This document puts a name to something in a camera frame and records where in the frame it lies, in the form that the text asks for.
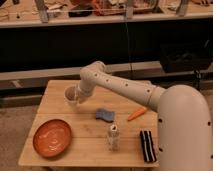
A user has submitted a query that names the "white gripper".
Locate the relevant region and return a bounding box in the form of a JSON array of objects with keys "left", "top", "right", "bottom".
[{"left": 75, "top": 85, "right": 91, "bottom": 104}]

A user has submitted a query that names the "white ceramic cup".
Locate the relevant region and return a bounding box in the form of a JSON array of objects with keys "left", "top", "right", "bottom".
[{"left": 64, "top": 86, "right": 78, "bottom": 106}]

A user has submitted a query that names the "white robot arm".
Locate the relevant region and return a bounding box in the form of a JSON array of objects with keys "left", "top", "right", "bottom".
[{"left": 77, "top": 61, "right": 213, "bottom": 171}]

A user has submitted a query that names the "blue sponge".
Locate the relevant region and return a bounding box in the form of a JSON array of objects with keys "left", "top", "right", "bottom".
[{"left": 96, "top": 108, "right": 115, "bottom": 123}]

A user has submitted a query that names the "wooden table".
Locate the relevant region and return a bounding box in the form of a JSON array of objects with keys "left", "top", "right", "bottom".
[{"left": 19, "top": 80, "right": 157, "bottom": 168}]

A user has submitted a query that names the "clear glass bottle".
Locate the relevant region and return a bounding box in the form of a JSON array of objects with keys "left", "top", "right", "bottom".
[{"left": 107, "top": 124, "right": 119, "bottom": 151}]

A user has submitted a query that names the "orange plate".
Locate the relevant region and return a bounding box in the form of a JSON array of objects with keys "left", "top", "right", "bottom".
[{"left": 33, "top": 119, "right": 72, "bottom": 158}]

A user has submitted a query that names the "orange carrot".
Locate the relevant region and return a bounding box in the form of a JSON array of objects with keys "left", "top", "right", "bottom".
[{"left": 127, "top": 107, "right": 147, "bottom": 121}]

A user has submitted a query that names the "black white striped object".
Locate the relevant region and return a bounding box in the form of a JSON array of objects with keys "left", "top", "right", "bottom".
[{"left": 140, "top": 130, "right": 157, "bottom": 163}]

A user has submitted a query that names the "black box on shelf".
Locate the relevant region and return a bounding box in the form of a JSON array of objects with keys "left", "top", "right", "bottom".
[{"left": 159, "top": 42, "right": 211, "bottom": 73}]

